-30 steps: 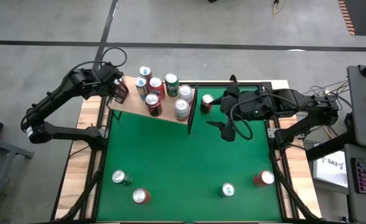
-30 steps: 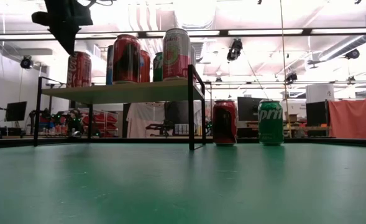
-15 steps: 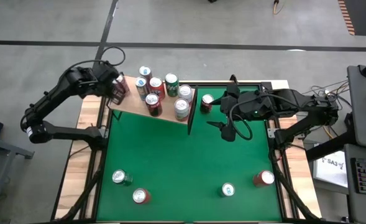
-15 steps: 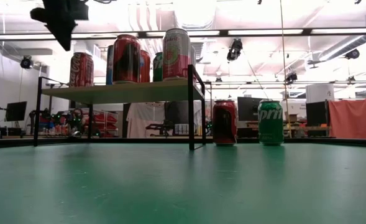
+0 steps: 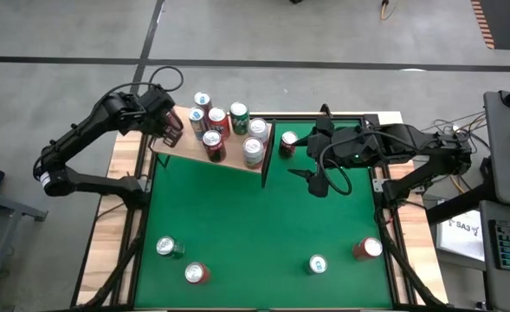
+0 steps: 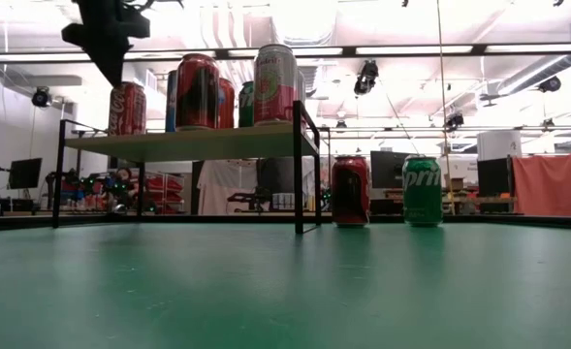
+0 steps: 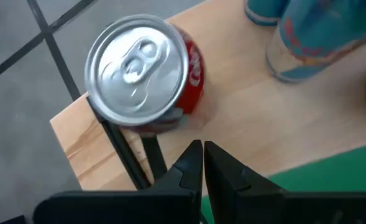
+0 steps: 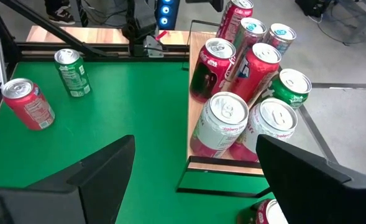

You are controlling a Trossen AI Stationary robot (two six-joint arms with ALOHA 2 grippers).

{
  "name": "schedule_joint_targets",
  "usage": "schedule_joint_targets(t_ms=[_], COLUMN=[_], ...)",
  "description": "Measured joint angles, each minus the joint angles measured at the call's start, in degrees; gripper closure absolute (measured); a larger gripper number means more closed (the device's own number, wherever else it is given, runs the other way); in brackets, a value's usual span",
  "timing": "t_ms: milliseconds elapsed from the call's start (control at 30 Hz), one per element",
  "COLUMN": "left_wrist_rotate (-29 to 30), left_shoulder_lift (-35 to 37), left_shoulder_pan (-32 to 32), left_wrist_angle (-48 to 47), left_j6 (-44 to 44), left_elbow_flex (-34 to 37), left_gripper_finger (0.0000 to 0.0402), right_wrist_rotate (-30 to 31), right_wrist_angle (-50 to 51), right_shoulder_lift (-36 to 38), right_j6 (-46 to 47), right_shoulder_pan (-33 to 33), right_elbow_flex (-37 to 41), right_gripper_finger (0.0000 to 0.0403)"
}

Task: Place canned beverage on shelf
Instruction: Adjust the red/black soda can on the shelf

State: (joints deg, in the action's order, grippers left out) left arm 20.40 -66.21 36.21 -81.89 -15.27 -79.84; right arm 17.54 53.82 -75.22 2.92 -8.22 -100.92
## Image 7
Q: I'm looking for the blue silver Red Bull can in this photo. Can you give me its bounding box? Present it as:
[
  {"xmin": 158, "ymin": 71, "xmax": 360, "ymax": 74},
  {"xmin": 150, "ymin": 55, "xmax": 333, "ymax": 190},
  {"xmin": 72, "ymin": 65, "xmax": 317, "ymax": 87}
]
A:
[{"xmin": 244, "ymin": 0, "xmax": 291, "ymax": 26}]

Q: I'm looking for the slim silver can blue tab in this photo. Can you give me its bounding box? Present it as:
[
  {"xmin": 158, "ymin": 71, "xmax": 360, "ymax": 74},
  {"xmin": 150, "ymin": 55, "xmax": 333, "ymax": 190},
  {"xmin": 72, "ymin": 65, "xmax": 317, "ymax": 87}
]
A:
[{"xmin": 265, "ymin": 0, "xmax": 366, "ymax": 83}]

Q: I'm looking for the red Coca-Cola can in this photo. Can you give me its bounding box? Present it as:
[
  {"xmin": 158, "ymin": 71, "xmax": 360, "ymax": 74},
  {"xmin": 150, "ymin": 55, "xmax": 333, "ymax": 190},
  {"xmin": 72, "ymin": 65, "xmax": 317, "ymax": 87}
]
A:
[{"xmin": 84, "ymin": 13, "xmax": 206, "ymax": 136}]

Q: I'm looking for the wooden shelf black metal frame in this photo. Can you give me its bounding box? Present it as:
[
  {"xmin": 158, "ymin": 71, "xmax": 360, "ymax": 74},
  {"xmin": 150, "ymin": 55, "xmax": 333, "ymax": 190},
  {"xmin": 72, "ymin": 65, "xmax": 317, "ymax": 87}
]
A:
[{"xmin": 86, "ymin": 0, "xmax": 366, "ymax": 190}]

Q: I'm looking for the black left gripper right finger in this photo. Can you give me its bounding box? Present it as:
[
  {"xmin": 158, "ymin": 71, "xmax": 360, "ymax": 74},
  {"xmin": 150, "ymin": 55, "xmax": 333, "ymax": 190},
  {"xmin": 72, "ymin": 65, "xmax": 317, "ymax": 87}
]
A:
[{"xmin": 203, "ymin": 140, "xmax": 366, "ymax": 224}]

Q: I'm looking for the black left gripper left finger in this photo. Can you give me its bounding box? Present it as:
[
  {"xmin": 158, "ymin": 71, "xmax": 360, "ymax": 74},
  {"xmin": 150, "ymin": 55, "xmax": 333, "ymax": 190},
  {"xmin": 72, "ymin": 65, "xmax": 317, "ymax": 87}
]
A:
[{"xmin": 33, "ymin": 139, "xmax": 204, "ymax": 224}]

